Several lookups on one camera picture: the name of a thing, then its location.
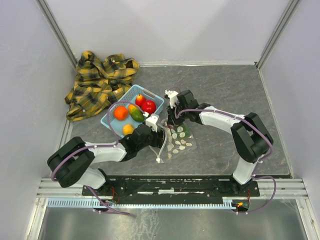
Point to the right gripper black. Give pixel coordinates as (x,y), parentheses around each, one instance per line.
(171,120)

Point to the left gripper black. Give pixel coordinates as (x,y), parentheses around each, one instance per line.
(158,141)

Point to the small green fake fruit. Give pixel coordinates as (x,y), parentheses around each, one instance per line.
(185,133)

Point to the clear polka dot zip bag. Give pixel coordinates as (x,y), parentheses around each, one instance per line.
(174,146)

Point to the red fake apple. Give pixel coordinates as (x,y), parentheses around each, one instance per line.
(149,106)

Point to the yellow orange fake fruit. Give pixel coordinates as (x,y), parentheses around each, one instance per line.
(127,129)

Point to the green orange fake mango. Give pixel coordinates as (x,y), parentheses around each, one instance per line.
(135,113)

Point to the orange fake orange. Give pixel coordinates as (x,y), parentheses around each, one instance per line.
(120,113)

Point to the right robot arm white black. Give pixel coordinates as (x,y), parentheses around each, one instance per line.
(252,140)

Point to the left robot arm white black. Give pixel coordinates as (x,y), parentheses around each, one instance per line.
(72,163)

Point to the light blue plastic basket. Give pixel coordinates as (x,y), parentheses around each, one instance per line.
(108,119)

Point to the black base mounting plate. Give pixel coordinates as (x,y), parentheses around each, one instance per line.
(174,189)

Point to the yellow plaid shirt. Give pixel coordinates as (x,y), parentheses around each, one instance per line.
(99,83)

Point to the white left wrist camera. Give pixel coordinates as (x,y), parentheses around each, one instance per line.
(152,122)

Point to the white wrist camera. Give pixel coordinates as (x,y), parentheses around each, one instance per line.
(172,96)
(152,122)

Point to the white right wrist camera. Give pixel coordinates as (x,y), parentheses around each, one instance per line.
(172,96)

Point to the aluminium frame rail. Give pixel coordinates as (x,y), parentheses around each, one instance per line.
(48,14)

